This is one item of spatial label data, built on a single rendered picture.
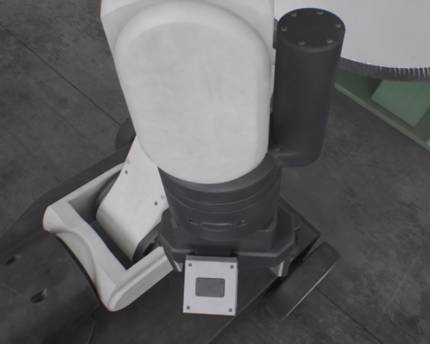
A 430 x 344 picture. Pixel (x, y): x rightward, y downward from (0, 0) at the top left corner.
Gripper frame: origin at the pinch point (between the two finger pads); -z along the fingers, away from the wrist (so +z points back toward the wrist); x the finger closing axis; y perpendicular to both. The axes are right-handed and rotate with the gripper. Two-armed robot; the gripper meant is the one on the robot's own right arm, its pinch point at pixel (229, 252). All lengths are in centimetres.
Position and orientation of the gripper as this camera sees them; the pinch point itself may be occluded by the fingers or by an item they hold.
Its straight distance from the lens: 44.1
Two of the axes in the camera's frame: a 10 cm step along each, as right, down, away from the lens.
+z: -0.5, -5.9, -8.0
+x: 10.0, 0.3, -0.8
